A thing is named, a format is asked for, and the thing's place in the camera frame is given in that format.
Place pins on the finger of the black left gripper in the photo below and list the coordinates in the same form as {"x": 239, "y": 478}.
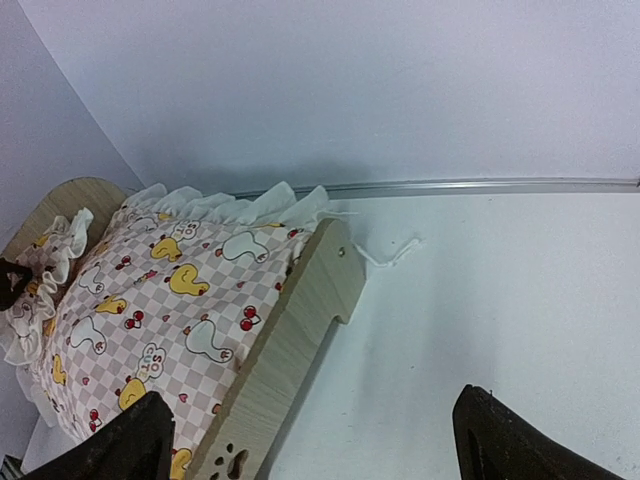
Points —
{"x": 14, "y": 280}

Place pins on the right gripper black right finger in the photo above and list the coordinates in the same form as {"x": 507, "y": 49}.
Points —
{"x": 493, "y": 442}

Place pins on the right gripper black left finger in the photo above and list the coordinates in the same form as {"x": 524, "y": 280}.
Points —
{"x": 137, "y": 444}

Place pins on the small duck print pillow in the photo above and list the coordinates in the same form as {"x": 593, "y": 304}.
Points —
{"x": 50, "y": 258}

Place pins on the duck print bed cushion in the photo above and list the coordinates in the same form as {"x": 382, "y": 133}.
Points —
{"x": 170, "y": 300}

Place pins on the wooden pet bed frame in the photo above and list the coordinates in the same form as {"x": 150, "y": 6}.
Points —
{"x": 323, "y": 288}

